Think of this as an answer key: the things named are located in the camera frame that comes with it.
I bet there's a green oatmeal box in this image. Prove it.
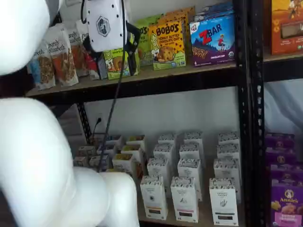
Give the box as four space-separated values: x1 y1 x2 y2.
72 156 90 168
77 146 97 158

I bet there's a white box grey stripe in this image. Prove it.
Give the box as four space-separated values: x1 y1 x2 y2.
216 144 240 162
214 157 241 185
217 131 240 146
209 177 239 226

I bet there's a white box pink stripe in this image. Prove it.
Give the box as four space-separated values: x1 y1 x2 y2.
170 176 199 223
177 157 204 201
179 143 205 162
183 131 204 146

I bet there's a wooden neighbour shelf board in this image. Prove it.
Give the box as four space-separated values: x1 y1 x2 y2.
264 48 303 63

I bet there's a green Bobo's apple pie box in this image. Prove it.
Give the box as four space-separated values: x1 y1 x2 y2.
134 14 164 67
98 47 140 80

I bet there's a black power cord with plug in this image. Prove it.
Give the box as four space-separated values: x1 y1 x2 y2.
91 117 102 145

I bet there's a white translucent plastic sheet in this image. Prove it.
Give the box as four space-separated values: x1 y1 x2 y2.
264 81 303 137

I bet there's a red purely elizabeth granola bag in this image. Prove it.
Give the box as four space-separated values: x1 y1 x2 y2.
75 20 100 80

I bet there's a yellow Bobo's peanut butter box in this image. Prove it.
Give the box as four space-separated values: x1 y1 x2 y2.
164 6 196 26
148 20 187 71

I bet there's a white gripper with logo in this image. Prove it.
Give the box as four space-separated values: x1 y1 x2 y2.
82 0 142 77

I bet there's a long black camera cable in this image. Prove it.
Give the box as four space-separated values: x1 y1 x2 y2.
97 0 127 173

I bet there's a white yellow purely elizabeth box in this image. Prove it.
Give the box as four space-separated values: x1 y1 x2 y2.
120 144 145 158
111 153 144 180
105 167 133 177
125 134 147 147

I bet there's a wooden shelf board with snacks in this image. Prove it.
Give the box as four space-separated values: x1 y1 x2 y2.
25 61 237 97

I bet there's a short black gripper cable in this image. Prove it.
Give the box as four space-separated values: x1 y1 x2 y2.
80 0 88 24

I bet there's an orange purely elizabeth granola bag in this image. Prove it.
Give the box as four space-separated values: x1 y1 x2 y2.
66 25 89 78
45 23 79 87

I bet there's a wooden shelf board with boxes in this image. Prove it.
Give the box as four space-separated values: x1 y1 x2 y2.
71 141 242 227

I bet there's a blue purple Zbar box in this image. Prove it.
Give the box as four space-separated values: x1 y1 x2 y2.
195 2 235 18
188 13 237 67

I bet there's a black metal neighbour rack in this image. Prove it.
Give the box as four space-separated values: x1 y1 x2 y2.
248 0 303 227

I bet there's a black metal shelf rack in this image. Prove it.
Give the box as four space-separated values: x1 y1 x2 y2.
23 0 250 227

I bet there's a purple Annie's snack box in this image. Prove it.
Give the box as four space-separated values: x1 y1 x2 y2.
264 132 296 149
269 165 303 187
265 148 298 167
270 185 303 227

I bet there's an orange snack box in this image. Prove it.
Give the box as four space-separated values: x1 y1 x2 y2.
271 0 303 55

